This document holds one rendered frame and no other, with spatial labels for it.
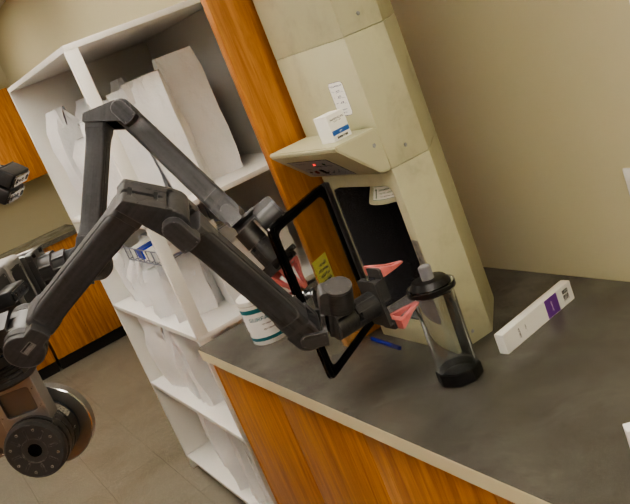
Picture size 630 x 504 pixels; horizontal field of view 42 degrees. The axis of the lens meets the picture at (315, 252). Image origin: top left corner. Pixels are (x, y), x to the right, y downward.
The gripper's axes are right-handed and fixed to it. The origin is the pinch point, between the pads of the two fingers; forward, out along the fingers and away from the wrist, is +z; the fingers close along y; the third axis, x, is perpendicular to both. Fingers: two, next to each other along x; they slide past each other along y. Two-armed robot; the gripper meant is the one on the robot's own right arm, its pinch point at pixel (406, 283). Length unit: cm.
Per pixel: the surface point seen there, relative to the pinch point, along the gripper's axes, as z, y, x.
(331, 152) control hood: 0.9, 30.3, 10.8
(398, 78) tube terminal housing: 21.9, 38.8, 8.1
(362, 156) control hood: 6.3, 26.9, 8.4
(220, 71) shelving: 54, 55, 166
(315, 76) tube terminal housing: 12, 46, 25
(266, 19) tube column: 12, 62, 36
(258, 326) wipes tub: -6, -18, 80
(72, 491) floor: -62, -114, 292
